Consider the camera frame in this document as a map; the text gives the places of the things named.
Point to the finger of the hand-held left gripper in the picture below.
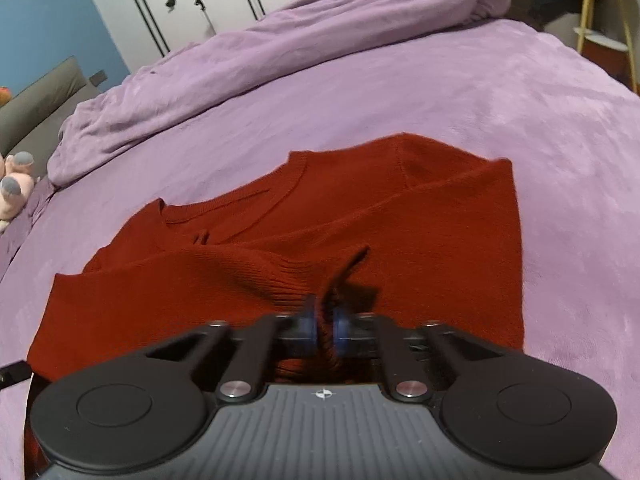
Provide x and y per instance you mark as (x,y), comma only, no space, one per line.
(14,373)

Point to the red knit sweater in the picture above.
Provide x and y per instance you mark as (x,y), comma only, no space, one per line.
(260,240)

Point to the grey wall socket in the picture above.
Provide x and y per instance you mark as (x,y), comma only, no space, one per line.
(98,78)

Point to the yellow side table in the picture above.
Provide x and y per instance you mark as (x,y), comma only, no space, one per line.
(620,20)

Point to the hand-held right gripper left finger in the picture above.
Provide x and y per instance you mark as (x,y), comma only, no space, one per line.
(309,330)

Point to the purple duvet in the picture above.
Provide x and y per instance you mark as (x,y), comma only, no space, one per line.
(280,45)

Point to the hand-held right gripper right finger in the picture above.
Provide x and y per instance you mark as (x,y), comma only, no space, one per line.
(341,332)

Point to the pink plush toy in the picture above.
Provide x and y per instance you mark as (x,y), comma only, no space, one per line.
(12,185)

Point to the brown round stool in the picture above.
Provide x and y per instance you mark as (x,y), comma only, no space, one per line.
(606,60)

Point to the purple bed sheet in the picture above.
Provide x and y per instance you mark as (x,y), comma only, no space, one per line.
(500,110)

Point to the grey padded headboard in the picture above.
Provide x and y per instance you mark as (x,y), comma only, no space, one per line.
(40,105)

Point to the orange plush toy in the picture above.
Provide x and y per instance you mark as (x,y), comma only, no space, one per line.
(4,96)

